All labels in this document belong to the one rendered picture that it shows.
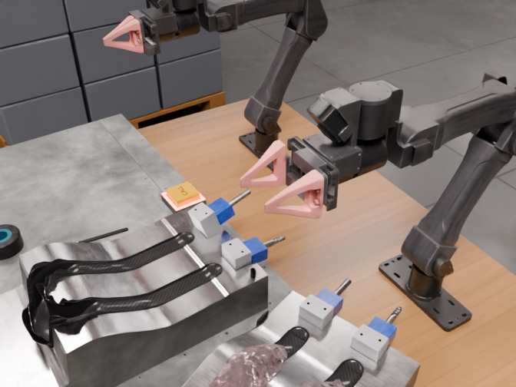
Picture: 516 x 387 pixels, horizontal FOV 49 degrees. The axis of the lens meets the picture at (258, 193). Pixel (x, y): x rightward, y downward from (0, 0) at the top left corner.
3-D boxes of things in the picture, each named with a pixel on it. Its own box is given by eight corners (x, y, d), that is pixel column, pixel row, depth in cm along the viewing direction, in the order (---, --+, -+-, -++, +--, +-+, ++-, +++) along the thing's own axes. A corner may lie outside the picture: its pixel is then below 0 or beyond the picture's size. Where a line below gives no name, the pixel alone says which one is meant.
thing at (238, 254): (277, 239, 116) (278, 219, 113) (292, 253, 112) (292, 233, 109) (222, 264, 110) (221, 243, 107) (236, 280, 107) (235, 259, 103)
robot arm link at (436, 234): (420, 276, 102) (524, 114, 91) (395, 253, 106) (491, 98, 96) (438, 276, 106) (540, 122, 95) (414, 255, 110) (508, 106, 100)
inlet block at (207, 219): (246, 196, 121) (239, 176, 117) (259, 205, 117) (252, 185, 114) (196, 230, 116) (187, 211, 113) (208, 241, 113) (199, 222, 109)
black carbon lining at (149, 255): (188, 236, 116) (185, 199, 110) (229, 283, 105) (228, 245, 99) (15, 308, 100) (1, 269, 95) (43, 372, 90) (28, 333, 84)
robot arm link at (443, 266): (438, 263, 100) (461, 253, 102) (405, 235, 106) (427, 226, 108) (432, 288, 104) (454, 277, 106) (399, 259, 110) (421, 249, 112)
